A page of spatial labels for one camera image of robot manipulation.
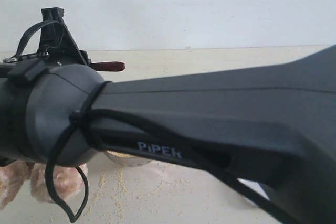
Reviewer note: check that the dark red wooden spoon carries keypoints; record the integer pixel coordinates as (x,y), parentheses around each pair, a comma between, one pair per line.
(108,66)

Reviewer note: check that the steel bowl of yellow grain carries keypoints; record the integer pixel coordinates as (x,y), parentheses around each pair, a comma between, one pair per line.
(127,160)

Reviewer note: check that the white rectangular plastic tray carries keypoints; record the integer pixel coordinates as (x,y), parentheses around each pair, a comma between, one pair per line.
(256,187)

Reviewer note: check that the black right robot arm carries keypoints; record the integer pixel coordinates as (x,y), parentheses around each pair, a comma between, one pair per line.
(267,132)

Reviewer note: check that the beige teddy bear striped sweater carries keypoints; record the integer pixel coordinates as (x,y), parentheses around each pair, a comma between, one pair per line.
(67,180)

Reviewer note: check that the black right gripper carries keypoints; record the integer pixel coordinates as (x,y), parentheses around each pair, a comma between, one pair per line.
(56,45)

